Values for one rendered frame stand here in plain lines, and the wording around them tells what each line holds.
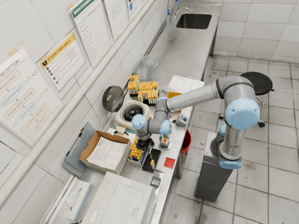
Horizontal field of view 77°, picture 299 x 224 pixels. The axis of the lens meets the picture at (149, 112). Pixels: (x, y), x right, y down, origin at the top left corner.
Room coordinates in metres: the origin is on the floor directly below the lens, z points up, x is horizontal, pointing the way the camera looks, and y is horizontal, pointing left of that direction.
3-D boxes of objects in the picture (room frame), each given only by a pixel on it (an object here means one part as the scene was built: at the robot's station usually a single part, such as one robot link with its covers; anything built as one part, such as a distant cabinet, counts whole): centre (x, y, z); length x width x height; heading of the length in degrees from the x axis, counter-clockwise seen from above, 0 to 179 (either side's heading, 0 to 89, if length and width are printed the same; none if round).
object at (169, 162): (0.54, -0.06, 0.88); 0.07 x 0.07 x 0.01; 60
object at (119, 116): (0.96, 0.12, 0.94); 0.30 x 0.24 x 0.12; 51
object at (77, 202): (0.40, 0.57, 0.94); 0.22 x 0.12 x 0.13; 154
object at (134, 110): (0.97, 0.13, 0.97); 0.15 x 0.15 x 0.07
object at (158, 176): (0.39, 0.07, 0.92); 0.21 x 0.07 x 0.05; 150
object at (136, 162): (0.66, 0.13, 0.91); 0.20 x 0.10 x 0.07; 150
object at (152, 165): (0.58, 0.06, 0.93); 0.17 x 0.09 x 0.11; 150
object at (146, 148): (0.56, 0.07, 1.19); 0.09 x 0.08 x 0.12; 151
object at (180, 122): (0.85, -0.22, 0.92); 0.13 x 0.07 x 0.08; 60
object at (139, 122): (0.57, 0.06, 1.35); 0.09 x 0.08 x 0.11; 71
